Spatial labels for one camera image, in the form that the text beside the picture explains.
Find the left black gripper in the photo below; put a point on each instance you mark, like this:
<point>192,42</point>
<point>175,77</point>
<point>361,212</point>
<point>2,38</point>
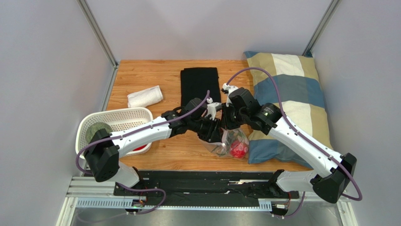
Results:
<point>213,134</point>

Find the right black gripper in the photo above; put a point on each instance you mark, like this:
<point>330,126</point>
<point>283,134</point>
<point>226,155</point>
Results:
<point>228,122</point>

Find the clear zip top bag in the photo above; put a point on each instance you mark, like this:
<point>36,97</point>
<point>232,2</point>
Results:
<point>228,137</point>

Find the red fake apple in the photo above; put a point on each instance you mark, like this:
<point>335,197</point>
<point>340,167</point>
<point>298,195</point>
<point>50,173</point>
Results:
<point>140,148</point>

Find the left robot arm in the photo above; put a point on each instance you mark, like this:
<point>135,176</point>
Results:
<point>105,146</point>

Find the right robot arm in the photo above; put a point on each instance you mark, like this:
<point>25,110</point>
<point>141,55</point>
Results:
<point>331,171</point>

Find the red fake tomato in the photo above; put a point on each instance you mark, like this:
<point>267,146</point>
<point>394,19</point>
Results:
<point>238,149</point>

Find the black folded cloth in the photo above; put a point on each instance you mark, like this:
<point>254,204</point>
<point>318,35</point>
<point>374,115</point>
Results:
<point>195,82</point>

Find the plaid pillow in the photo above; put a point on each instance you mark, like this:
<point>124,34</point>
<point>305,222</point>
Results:
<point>292,83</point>

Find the white rolled towel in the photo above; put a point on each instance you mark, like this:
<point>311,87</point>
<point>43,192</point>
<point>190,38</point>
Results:
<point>145,97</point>

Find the white perforated plastic basket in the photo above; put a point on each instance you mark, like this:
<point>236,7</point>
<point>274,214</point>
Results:
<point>119,120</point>

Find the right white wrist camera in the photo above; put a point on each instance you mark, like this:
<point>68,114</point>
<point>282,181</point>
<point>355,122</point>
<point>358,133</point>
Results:
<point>228,90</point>

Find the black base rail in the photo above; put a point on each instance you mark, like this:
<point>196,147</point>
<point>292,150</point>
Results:
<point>191,190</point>

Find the right aluminium frame post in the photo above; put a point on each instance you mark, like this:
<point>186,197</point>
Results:
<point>330,11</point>

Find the aluminium frame post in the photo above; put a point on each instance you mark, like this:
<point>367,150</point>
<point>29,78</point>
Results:
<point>90,17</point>
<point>330,11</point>

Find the left aluminium frame post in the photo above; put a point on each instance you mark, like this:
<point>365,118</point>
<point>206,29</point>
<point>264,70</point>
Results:
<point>90,17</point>

